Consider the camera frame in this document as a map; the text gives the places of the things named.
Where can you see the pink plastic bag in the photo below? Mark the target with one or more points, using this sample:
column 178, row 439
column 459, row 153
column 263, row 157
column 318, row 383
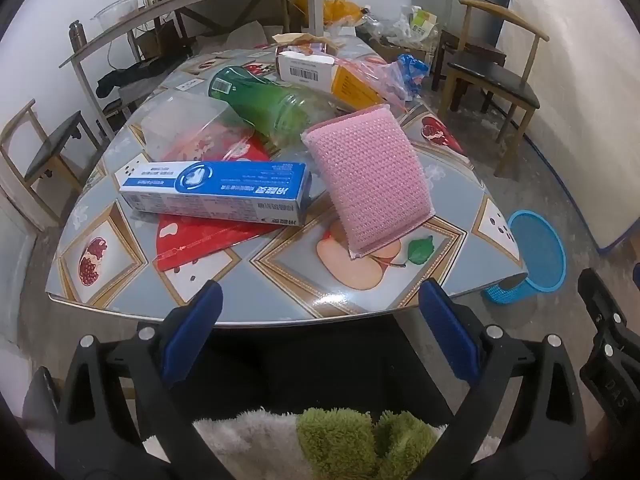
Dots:
column 385, row 72

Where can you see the white cardboard box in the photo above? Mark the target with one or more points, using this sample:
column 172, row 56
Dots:
column 305, row 65

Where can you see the blue white toothpaste box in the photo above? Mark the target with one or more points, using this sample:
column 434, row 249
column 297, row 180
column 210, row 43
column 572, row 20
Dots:
column 215, row 190

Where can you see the dark wooden stool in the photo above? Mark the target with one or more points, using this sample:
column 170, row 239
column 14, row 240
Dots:
column 465, row 50

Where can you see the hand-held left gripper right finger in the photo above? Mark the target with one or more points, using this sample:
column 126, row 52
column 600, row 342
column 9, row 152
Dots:
column 450, row 330

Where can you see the brown flask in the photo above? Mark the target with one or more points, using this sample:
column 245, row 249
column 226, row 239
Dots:
column 76, row 35

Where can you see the blue plastic waste basket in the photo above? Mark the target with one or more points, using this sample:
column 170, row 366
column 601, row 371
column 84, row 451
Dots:
column 537, row 250

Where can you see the pink scrubbing sponge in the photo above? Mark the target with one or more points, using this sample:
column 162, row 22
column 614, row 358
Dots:
column 370, row 175

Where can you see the green plastic bottle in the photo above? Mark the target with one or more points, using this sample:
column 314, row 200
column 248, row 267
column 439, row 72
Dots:
column 260, row 97

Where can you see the clear plastic container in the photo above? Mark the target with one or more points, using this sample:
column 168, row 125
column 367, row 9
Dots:
column 185, row 120

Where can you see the wooden chair with black seat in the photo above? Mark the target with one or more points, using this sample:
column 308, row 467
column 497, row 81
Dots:
column 492, row 75

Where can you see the blue plastic bag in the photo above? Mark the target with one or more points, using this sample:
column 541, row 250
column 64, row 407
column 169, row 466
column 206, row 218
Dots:
column 412, row 67

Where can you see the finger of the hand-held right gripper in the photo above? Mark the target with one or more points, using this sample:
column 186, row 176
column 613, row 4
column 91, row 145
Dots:
column 612, row 332

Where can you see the wooden chair with grey seat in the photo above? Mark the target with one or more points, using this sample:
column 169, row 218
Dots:
column 45, row 160

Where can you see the white sheet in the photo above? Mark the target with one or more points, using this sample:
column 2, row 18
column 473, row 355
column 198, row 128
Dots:
column 250, row 35

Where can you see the fruit print tablecloth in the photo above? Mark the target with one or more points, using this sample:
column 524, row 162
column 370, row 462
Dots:
column 280, row 270

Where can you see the brown cardboard box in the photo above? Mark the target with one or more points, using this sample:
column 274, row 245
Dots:
column 160, row 40
column 395, row 50

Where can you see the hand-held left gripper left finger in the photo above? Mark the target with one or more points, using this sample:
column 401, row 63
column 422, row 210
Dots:
column 200, row 320

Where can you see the white mattress with blue edge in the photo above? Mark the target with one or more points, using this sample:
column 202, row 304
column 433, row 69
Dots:
column 575, row 85

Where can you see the yellow plastic bag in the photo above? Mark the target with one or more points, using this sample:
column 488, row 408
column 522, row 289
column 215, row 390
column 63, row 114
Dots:
column 342, row 10

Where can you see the pile of plastic packaging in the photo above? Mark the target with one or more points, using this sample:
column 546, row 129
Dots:
column 410, row 22

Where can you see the green white fluffy garment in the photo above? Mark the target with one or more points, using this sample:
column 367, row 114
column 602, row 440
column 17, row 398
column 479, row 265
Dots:
column 340, row 440

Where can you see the red print clear bag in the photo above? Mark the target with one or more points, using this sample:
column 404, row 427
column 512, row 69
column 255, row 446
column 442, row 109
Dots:
column 210, row 240

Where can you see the orange packet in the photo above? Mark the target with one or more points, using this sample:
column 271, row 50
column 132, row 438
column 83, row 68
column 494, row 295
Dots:
column 350, row 87

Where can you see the black cloth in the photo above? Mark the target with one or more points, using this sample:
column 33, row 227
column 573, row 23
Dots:
column 135, row 75

